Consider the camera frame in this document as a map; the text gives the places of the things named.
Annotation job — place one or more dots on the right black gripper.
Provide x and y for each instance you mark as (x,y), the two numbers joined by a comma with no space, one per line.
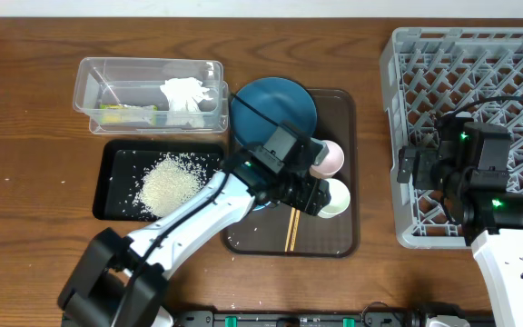
(426,158)

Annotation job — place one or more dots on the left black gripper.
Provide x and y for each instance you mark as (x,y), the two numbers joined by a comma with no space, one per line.
(318,197)

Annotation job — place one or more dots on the light blue bowl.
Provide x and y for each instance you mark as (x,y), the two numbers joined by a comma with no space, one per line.
(259,207)

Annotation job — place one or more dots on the pink cup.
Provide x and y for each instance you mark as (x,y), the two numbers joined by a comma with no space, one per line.
(332,162)

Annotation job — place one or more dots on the white green cup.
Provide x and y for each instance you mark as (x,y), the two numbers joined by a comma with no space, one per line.
(340,199)

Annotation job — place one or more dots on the dark blue plate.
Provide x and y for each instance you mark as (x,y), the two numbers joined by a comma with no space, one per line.
(279,99)

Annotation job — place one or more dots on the white rice pile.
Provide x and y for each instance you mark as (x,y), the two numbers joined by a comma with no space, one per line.
(171,180)

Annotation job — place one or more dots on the white napkin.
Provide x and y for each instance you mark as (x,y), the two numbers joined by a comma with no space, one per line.
(184,96)

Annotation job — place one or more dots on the yellow green snack wrapper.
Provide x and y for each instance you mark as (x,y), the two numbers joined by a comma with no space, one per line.
(127,114)

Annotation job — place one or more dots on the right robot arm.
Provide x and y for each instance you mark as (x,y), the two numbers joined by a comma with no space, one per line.
(494,233)

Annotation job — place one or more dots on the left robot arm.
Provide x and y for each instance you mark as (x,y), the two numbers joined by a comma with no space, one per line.
(121,281)

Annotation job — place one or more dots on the grey dishwasher rack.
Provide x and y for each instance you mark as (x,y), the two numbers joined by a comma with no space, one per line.
(426,72)

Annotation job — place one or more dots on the left wooden chopstick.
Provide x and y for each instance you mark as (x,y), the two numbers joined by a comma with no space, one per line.
(289,230)

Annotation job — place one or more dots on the wooden chopstick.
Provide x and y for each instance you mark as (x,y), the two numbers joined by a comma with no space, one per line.
(294,231)
(289,230)

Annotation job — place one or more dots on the right wooden chopstick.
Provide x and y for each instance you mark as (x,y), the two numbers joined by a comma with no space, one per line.
(294,231)

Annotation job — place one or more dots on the brown serving tray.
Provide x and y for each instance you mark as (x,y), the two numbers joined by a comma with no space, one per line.
(264,232)

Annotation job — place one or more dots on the black tray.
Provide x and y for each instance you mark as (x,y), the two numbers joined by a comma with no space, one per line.
(126,162)

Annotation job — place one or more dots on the clear plastic bin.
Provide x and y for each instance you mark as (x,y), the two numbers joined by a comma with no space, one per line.
(137,81)

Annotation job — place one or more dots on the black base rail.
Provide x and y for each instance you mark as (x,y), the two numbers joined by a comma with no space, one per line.
(283,319)

